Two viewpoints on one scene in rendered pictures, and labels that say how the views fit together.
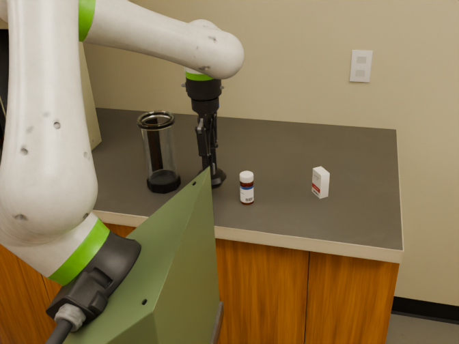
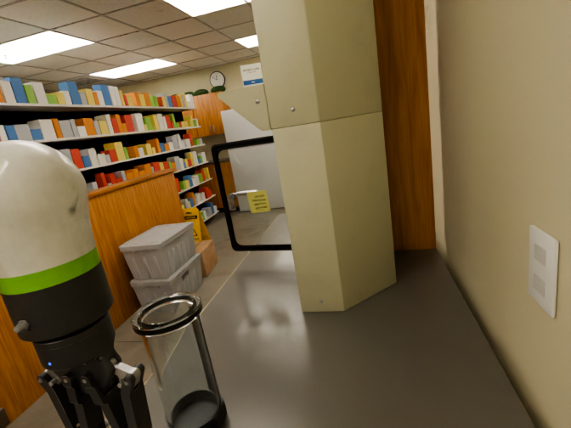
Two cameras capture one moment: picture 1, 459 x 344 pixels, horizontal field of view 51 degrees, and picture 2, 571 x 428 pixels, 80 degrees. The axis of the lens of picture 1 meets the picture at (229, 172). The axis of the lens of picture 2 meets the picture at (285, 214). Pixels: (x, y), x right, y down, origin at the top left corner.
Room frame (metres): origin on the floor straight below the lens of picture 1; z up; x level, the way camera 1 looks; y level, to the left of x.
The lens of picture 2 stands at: (1.46, -0.30, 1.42)
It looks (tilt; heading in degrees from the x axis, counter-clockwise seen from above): 15 degrees down; 88
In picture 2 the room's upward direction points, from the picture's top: 9 degrees counter-clockwise
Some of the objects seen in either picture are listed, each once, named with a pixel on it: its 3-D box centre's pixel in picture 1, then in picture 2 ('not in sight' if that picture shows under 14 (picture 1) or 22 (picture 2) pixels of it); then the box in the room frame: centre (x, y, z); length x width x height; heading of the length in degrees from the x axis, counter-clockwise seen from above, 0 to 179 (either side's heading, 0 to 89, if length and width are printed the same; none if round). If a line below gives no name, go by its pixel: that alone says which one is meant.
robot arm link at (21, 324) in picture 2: (202, 85); (65, 295); (1.22, 0.06, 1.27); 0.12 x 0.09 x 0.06; 73
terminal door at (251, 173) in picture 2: not in sight; (259, 196); (1.42, 0.86, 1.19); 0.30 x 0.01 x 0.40; 155
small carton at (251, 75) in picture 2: not in sight; (251, 78); (1.47, 0.62, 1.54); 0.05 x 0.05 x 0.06; 2
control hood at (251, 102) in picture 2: not in sight; (262, 111); (1.48, 0.66, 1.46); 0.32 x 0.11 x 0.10; 73
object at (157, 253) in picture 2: not in sight; (162, 250); (0.41, 2.72, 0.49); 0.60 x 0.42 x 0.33; 73
